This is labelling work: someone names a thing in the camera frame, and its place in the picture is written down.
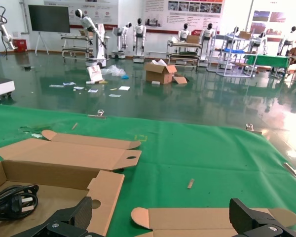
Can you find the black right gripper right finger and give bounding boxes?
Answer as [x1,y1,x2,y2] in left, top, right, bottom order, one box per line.
[229,197,296,237]

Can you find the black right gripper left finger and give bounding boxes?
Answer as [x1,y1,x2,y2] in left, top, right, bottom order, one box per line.
[13,196,93,237]

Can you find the black power cable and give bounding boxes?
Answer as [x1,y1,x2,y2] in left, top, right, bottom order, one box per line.
[0,184,39,222]

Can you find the open brown cardboard box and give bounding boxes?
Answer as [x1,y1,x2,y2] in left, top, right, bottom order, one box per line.
[130,206,296,237]

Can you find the cardboard box with round holes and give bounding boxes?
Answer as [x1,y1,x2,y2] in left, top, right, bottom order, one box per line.
[0,129,143,237]

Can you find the open cardboard box on floor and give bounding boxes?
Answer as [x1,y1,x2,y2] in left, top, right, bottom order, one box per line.
[144,58,188,85]

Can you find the red box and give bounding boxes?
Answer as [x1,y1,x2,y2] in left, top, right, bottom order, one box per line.
[12,39,29,53]

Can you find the silver table clamp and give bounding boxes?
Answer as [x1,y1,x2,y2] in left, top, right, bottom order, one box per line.
[87,109,107,120]
[283,161,296,184]
[245,122,262,135]

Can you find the green table cloth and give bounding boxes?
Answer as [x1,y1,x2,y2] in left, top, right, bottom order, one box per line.
[0,103,296,237]

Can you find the white paper bag red print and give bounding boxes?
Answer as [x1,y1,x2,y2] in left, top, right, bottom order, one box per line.
[86,65,105,83]

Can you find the white machine base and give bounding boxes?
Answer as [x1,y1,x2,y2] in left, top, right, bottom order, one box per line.
[0,53,16,100]

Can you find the clear plastic bag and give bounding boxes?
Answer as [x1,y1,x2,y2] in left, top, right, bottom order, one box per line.
[100,64,127,78]

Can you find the white shelf rack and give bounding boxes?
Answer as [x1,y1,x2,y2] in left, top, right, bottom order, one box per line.
[206,33,259,78]

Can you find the green covered table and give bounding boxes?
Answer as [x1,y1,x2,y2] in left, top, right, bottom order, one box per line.
[245,54,291,76]

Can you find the blue plastic tray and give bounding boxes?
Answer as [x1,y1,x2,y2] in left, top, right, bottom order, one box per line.
[222,47,245,54]

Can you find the white humanoid robot bent forward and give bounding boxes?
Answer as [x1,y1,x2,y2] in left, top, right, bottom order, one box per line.
[74,9,111,69]

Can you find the white humanoid robot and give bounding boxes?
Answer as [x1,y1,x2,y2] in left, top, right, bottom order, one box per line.
[218,26,240,70]
[251,31,269,55]
[277,26,296,56]
[132,18,147,63]
[198,22,218,68]
[111,22,133,60]
[177,23,191,42]

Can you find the white monitor tripod stand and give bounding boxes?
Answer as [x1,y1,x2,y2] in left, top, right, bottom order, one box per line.
[36,31,50,55]

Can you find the pipe frame cart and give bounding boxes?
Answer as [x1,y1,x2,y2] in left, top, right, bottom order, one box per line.
[166,40,203,66]
[60,33,109,63]

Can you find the black wall monitor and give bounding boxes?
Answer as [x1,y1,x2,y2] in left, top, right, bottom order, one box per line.
[28,4,71,34]

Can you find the red wall photo panels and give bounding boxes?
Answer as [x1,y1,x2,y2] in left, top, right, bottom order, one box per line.
[252,10,287,23]

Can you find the white wall display board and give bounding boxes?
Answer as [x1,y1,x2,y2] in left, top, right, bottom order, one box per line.
[144,0,224,32]
[43,0,119,27]

